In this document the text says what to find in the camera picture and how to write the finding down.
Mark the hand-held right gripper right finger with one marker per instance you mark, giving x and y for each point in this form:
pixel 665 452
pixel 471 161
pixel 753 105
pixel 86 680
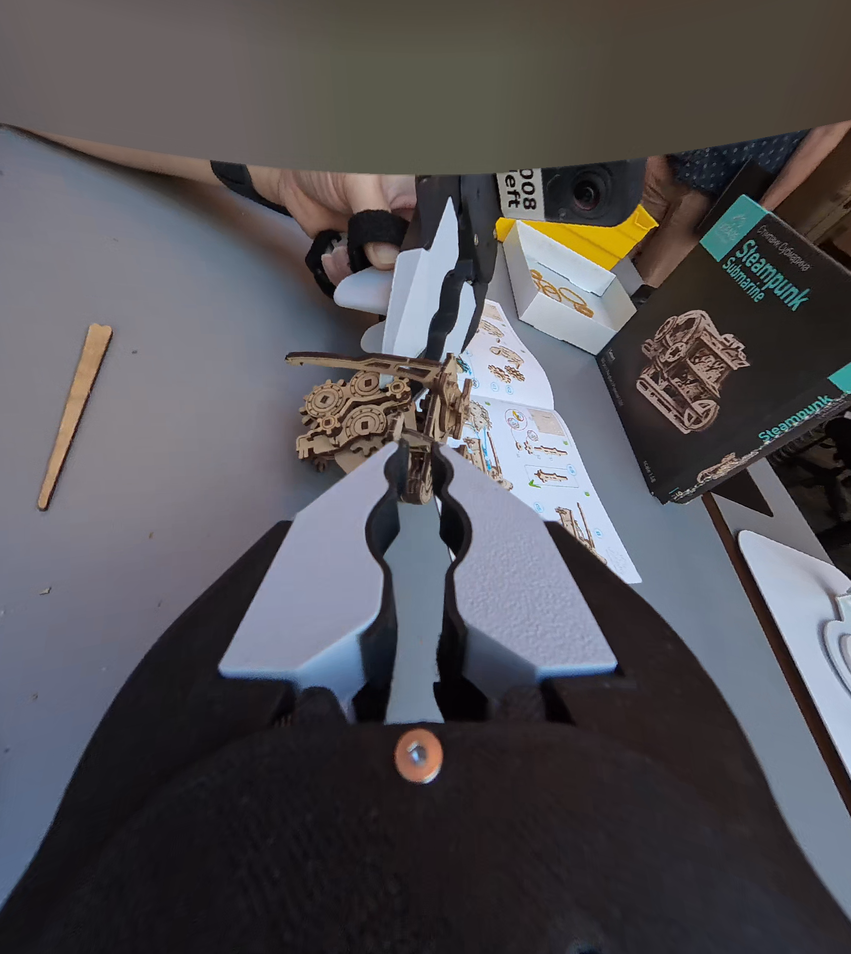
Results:
pixel 537 596

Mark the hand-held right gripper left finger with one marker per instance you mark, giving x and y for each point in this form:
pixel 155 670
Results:
pixel 306 596

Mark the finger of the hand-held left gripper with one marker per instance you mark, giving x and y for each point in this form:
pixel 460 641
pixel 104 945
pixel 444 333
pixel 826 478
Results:
pixel 414 298
pixel 466 320

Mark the wooden gear model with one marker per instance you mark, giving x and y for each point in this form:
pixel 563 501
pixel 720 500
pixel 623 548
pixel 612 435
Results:
pixel 351 425

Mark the person's left forearm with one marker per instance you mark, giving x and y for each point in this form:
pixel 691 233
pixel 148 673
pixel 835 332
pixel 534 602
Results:
pixel 172 168

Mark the black model kit box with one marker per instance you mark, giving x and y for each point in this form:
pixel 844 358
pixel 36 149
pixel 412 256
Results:
pixel 790 358

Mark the person's left hand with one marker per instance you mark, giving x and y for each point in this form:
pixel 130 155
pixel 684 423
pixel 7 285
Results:
pixel 351 197

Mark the assembly instruction booklet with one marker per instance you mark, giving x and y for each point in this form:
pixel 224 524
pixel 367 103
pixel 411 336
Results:
pixel 533 376

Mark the white cardboard box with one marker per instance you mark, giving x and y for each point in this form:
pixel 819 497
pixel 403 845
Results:
pixel 567 328

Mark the pile of tan rubber bands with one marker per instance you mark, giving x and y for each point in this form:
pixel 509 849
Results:
pixel 563 291

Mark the yellow box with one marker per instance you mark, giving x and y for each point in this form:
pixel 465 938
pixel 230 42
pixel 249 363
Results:
pixel 604 238

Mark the white document stand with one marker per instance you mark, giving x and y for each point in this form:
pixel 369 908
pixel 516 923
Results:
pixel 783 596

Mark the thin wooden stick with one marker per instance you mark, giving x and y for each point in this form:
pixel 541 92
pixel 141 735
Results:
pixel 75 410

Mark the brown cardboard box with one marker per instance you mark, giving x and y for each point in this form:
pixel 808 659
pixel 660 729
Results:
pixel 842 186

